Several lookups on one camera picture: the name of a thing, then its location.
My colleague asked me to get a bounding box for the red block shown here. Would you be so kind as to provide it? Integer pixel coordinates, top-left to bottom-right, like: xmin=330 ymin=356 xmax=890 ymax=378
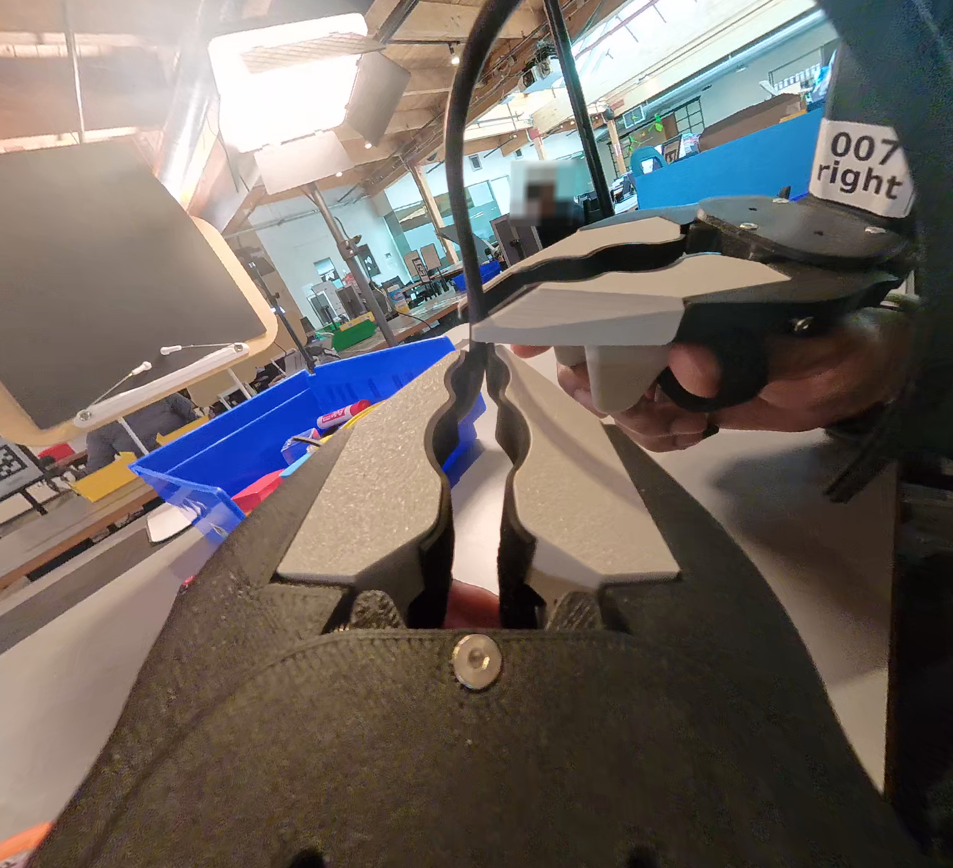
xmin=232 ymin=469 xmax=285 ymax=513

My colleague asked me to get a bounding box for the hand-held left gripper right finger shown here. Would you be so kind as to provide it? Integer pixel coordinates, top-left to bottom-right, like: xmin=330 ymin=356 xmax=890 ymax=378
xmin=493 ymin=347 xmax=682 ymax=627

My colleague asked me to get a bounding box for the blue plastic bin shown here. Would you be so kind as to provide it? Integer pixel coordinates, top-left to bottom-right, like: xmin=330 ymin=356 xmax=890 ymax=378
xmin=130 ymin=335 xmax=486 ymax=549

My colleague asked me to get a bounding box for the checkered marker tag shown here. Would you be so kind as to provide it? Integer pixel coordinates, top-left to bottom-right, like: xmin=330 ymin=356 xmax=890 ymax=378
xmin=0 ymin=439 xmax=42 ymax=504

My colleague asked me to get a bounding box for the green bin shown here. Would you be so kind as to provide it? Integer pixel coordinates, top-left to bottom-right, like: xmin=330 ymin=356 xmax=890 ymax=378
xmin=330 ymin=313 xmax=377 ymax=351

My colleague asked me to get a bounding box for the white card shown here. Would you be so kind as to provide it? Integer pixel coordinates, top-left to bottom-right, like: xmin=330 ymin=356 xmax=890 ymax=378
xmin=146 ymin=506 xmax=196 ymax=543

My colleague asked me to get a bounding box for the person's right hand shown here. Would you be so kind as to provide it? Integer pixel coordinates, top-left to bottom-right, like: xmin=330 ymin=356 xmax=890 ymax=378
xmin=514 ymin=308 xmax=917 ymax=453

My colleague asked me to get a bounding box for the black cable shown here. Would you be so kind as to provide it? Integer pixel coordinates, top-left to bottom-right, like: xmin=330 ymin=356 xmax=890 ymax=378
xmin=445 ymin=0 xmax=953 ymax=392

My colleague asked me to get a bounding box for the red capped marker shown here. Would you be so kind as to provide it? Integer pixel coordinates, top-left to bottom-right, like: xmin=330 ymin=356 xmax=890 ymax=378
xmin=316 ymin=400 xmax=372 ymax=431

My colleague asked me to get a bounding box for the black board with wooden rim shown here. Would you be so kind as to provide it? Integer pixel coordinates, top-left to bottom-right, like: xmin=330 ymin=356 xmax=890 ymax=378
xmin=0 ymin=142 xmax=280 ymax=431

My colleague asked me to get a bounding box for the yellow bin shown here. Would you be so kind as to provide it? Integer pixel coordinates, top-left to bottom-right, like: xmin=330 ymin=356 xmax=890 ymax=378
xmin=70 ymin=451 xmax=138 ymax=504

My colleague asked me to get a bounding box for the bright studio light on stand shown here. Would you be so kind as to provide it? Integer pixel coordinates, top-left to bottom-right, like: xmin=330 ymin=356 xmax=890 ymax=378
xmin=207 ymin=13 xmax=412 ymax=348

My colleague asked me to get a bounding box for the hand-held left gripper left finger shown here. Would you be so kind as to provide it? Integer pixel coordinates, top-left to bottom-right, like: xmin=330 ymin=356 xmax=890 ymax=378
xmin=275 ymin=350 xmax=457 ymax=627

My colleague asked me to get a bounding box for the blue partition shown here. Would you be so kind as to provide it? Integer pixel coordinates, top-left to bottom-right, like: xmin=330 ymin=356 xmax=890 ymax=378
xmin=636 ymin=110 xmax=827 ymax=210

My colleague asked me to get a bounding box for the black pole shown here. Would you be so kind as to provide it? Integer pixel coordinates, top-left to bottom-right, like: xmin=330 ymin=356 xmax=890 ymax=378
xmin=540 ymin=0 xmax=615 ymax=217

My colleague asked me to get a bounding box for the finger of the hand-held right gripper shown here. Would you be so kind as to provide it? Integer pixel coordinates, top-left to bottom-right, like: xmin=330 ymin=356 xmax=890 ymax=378
xmin=480 ymin=214 xmax=692 ymax=310
xmin=471 ymin=252 xmax=792 ymax=348

